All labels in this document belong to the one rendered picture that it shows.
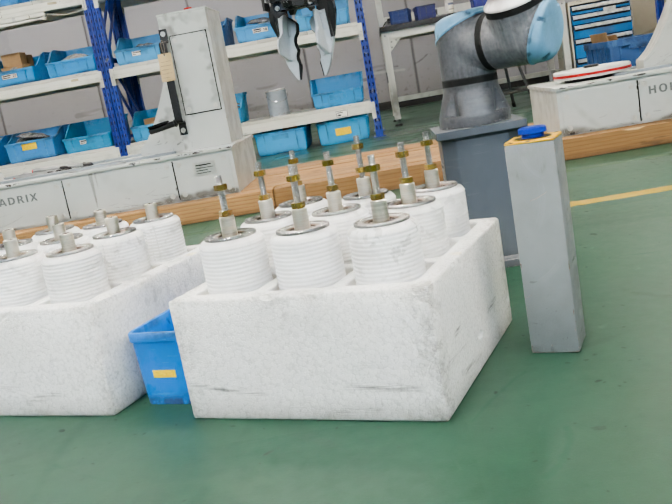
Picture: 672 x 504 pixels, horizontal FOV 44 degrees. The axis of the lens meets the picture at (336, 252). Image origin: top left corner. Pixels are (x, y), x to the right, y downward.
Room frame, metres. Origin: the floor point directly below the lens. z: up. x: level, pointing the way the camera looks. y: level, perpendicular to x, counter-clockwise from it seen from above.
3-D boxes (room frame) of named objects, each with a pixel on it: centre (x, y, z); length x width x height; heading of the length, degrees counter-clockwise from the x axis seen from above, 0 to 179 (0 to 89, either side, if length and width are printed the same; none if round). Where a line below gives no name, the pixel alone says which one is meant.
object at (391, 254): (1.08, -0.07, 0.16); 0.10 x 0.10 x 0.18
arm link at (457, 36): (1.77, -0.35, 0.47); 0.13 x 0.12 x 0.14; 47
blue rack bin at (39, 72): (6.26, 2.02, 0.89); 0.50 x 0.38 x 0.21; 176
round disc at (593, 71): (3.36, -1.14, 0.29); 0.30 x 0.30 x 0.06
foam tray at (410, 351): (1.24, -0.01, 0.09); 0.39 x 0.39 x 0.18; 64
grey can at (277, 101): (6.05, 0.22, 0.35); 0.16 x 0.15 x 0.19; 85
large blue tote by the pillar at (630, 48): (5.58, -2.13, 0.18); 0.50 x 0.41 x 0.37; 0
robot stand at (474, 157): (1.77, -0.34, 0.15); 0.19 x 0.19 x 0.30; 85
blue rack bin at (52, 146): (6.28, 2.01, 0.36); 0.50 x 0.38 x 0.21; 176
